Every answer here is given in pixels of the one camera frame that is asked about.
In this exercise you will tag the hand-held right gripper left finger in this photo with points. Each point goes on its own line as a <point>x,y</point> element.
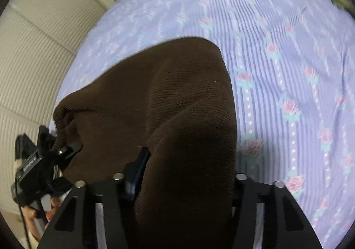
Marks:
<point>133,182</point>

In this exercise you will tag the brown fleece pants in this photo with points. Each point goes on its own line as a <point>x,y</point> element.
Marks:
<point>180,99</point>

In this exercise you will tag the white louvered wardrobe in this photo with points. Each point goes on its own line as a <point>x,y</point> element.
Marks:
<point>41,43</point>

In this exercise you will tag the purple floral duvet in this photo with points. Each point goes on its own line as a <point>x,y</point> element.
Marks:
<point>277,29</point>

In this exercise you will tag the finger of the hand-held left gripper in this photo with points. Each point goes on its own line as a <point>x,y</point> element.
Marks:
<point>47,139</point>
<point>69,153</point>

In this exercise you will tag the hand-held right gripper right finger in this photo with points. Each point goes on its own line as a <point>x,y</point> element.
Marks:
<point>244,190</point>

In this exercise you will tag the person's left hand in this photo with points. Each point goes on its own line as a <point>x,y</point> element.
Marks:
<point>54,203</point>

